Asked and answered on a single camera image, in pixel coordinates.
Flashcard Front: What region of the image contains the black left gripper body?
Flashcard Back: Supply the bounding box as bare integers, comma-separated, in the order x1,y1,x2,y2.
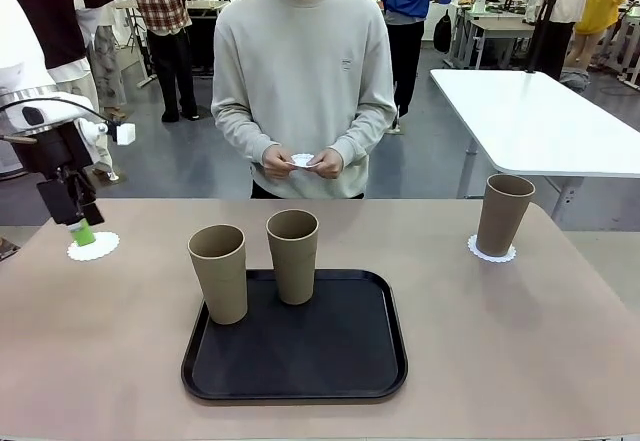
37,165,97,226

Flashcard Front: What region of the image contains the tall brown paper cup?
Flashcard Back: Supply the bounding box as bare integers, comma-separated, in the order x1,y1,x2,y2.
187,224,250,325
475,174,537,257
265,208,321,306

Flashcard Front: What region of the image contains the person's left forearm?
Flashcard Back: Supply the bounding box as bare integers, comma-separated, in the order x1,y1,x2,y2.
327,98,398,167

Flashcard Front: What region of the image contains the person's right forearm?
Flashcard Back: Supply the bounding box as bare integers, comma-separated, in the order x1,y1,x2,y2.
210,95,281,162

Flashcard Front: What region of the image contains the person's right hand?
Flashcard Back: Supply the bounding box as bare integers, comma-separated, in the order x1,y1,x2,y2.
260,143,296,181

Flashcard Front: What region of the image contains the person's left hand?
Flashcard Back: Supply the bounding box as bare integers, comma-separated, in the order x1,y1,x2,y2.
312,148,345,181

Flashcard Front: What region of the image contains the person in grey patterned skirt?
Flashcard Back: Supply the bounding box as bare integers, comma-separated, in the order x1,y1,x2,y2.
74,0,130,123

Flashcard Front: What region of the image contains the person in black tee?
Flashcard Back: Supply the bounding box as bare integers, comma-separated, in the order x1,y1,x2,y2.
0,0,121,185

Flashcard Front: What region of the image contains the black plastic serving tray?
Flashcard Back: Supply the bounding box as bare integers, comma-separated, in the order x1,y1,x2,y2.
180,268,410,402

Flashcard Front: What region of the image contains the person in grey sweatshirt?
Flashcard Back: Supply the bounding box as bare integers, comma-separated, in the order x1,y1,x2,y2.
210,0,398,200

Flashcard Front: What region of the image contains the black hanging bag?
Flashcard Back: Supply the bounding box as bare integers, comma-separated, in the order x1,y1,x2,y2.
433,9,453,53

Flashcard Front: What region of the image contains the grey background desk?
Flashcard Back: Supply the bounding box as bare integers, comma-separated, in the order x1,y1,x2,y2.
448,3,537,70

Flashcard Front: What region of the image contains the black tripod pole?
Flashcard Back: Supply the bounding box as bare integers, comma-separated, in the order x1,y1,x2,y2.
524,0,570,73

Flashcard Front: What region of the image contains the grey cloth bundle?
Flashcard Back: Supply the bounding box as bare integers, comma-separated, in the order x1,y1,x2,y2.
559,66,592,93

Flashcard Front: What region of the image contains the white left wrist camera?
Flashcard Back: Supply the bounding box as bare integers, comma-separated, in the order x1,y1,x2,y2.
74,115,137,148

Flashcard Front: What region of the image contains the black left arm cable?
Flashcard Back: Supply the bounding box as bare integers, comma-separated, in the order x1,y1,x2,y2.
0,97,126,143

